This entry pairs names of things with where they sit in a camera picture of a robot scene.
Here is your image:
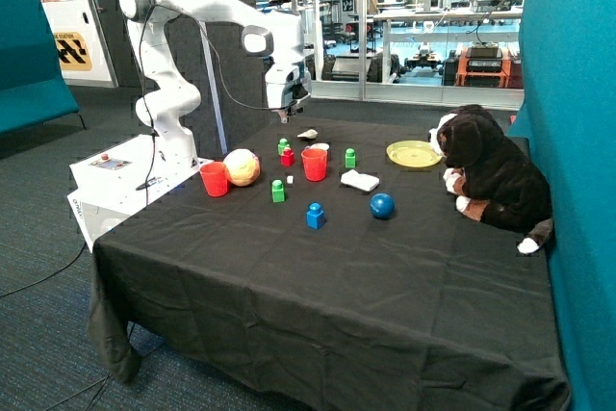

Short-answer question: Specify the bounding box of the white spoon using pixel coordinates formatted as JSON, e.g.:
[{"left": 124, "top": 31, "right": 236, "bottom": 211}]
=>
[{"left": 297, "top": 129, "right": 319, "bottom": 140}]

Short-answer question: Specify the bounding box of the black tablecloth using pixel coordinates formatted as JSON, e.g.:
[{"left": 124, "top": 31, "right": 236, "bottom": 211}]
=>
[{"left": 88, "top": 119, "right": 572, "bottom": 410}]

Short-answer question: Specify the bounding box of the blue block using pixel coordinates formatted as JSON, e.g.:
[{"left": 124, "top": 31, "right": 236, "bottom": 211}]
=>
[{"left": 306, "top": 202, "right": 325, "bottom": 229}]

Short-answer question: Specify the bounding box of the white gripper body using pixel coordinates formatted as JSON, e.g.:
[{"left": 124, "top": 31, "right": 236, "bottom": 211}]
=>
[{"left": 265, "top": 63, "right": 312, "bottom": 111}]

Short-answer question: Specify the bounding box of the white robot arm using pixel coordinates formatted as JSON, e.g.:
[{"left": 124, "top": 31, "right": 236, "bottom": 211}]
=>
[{"left": 119, "top": 0, "right": 312, "bottom": 172}]

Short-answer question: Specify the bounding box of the white small bowl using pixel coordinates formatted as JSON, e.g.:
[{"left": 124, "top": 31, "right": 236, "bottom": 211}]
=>
[{"left": 306, "top": 142, "right": 329, "bottom": 151}]

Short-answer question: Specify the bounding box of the blue ball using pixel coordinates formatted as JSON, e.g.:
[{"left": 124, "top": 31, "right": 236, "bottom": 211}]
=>
[{"left": 370, "top": 193, "right": 395, "bottom": 220}]

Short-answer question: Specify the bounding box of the right red cup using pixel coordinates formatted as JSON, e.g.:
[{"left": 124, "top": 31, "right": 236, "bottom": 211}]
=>
[{"left": 301, "top": 148, "right": 328, "bottom": 182}]

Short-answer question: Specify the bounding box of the black floor cable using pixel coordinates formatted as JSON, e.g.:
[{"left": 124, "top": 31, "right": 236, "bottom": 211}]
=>
[{"left": 0, "top": 242, "right": 89, "bottom": 299}]

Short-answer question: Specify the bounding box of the left red cup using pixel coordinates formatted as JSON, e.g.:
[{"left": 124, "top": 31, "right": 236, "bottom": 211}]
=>
[{"left": 199, "top": 162, "right": 229, "bottom": 197}]

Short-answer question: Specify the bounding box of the white folded cloth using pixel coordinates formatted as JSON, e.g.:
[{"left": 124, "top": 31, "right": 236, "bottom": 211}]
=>
[{"left": 340, "top": 169, "right": 380, "bottom": 193}]

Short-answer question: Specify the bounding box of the red cup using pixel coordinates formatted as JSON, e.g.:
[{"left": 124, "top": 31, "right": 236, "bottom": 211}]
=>
[
  {"left": 301, "top": 148, "right": 328, "bottom": 182},
  {"left": 199, "top": 162, "right": 229, "bottom": 197}
]

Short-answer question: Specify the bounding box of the teal sofa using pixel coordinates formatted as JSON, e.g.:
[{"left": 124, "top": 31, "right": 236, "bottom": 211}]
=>
[{"left": 0, "top": 0, "right": 80, "bottom": 135}]

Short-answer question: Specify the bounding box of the red block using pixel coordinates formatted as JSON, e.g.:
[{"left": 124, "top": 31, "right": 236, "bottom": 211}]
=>
[{"left": 280, "top": 147, "right": 295, "bottom": 167}]

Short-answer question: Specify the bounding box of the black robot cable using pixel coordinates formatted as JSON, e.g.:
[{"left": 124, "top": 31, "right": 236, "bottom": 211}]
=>
[{"left": 135, "top": 2, "right": 285, "bottom": 192}]

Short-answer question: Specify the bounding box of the plush dog toy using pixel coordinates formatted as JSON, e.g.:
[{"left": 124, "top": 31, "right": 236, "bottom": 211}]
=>
[{"left": 429, "top": 104, "right": 553, "bottom": 255}]

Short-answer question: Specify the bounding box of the orange black equipment cart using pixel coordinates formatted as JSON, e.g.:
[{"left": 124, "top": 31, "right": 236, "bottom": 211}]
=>
[{"left": 455, "top": 43, "right": 512, "bottom": 89}]

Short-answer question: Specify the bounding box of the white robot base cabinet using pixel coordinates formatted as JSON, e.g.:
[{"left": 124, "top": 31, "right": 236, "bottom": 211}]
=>
[{"left": 67, "top": 135, "right": 211, "bottom": 249}]

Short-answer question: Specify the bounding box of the teal partition wall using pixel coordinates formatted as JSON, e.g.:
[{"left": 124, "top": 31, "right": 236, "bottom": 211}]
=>
[{"left": 511, "top": 0, "right": 615, "bottom": 410}]

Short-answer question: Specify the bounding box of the yellow plastic plate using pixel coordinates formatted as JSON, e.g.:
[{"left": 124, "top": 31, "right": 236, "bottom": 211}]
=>
[{"left": 386, "top": 141, "right": 442, "bottom": 168}]

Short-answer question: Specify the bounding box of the orange plush ball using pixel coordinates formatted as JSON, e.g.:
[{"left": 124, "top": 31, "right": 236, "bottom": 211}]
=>
[{"left": 223, "top": 148, "right": 261, "bottom": 187}]

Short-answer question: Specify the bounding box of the green block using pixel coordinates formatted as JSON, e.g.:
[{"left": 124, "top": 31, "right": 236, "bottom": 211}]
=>
[
  {"left": 271, "top": 179, "right": 286, "bottom": 203},
  {"left": 277, "top": 138, "right": 290, "bottom": 156},
  {"left": 345, "top": 148, "right": 356, "bottom": 169}
]

